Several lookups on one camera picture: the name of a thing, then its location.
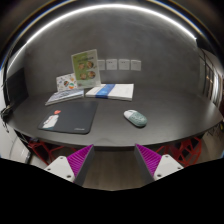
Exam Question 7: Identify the dark framed glass partition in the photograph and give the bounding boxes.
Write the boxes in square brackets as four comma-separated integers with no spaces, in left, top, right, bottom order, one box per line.
[198,49,224,108]

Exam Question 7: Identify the black monitor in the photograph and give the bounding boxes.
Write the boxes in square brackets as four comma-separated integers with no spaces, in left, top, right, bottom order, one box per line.
[3,67,29,111]

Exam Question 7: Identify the green menu sign stand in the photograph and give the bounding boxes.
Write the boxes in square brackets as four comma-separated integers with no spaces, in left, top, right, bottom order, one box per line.
[70,48,102,89]

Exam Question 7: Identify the white ceiling light strip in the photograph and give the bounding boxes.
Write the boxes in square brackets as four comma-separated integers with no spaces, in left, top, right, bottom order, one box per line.
[6,3,198,74]

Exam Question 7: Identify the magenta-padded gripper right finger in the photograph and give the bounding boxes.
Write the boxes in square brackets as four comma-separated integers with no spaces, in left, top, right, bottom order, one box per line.
[133,143,185,186]

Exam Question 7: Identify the black mouse pad with cartoon print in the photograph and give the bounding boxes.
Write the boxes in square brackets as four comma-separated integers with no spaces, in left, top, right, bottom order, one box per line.
[37,100,100,135]

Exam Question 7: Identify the white book with blue band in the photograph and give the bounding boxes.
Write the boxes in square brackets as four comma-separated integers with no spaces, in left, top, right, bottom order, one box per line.
[85,83,135,102]

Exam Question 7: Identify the white card with colourful pictures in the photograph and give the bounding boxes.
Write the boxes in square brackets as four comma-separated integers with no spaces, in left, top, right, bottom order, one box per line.
[55,72,78,93]

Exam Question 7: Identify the white wall socket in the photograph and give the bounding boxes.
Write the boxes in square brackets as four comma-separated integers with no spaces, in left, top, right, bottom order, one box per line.
[97,59,106,71]
[130,59,142,72]
[105,58,118,71]
[118,58,131,71]

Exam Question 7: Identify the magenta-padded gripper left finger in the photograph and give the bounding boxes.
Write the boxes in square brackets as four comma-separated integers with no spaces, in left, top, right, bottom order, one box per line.
[44,143,96,187]

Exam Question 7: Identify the red lattice table leg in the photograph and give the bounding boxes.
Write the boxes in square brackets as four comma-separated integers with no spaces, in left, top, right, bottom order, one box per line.
[26,138,78,165]
[155,136,203,168]

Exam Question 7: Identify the grey striped magazine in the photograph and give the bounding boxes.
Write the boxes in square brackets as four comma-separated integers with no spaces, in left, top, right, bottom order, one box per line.
[44,88,85,107]

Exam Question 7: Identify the white and green perforated mouse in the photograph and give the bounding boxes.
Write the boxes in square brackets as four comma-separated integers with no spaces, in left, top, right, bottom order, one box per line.
[123,109,148,128]

